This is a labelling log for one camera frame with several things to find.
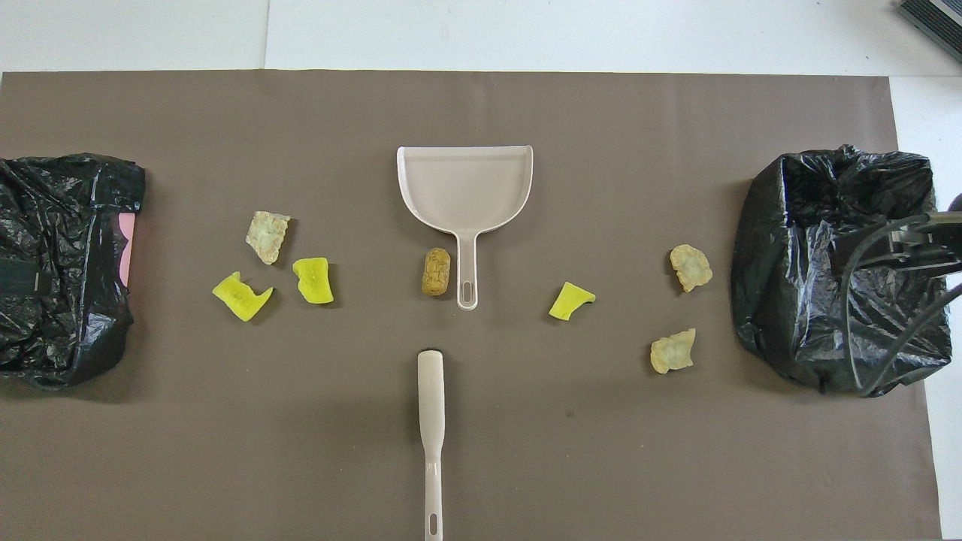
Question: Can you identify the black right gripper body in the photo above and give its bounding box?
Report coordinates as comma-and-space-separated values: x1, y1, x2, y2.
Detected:
936, 210, 962, 273

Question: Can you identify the yellow sponge piece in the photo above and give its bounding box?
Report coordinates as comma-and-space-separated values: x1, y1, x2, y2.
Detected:
212, 271, 274, 322
292, 257, 335, 305

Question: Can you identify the pale beige sponge chunk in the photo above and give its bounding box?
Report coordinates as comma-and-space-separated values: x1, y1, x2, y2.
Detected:
649, 328, 697, 375
669, 244, 713, 293
246, 211, 292, 266

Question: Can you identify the small yellow sponge wedge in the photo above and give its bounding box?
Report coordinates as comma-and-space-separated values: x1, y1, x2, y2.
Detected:
548, 282, 597, 322

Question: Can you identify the brown foam cylinder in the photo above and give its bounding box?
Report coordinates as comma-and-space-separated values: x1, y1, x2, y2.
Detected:
422, 248, 452, 297

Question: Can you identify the beige brush with black bristles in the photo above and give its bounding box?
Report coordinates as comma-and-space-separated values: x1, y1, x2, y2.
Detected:
417, 349, 446, 541

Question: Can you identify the beige plastic dustpan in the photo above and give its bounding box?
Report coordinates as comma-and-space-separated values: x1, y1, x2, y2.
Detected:
396, 145, 534, 311

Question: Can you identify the black plastic trash bag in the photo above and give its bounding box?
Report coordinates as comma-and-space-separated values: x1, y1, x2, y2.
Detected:
731, 144, 953, 397
0, 153, 146, 390

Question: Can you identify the pink plastic bin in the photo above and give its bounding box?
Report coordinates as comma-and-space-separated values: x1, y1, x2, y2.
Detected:
119, 213, 138, 288

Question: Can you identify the dark ribbed device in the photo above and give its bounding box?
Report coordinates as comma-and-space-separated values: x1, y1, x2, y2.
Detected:
898, 0, 962, 63

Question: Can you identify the brown table mat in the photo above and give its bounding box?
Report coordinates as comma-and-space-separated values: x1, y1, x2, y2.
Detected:
0, 70, 944, 541

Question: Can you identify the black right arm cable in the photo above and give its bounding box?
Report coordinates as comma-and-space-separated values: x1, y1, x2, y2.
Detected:
845, 216, 962, 397

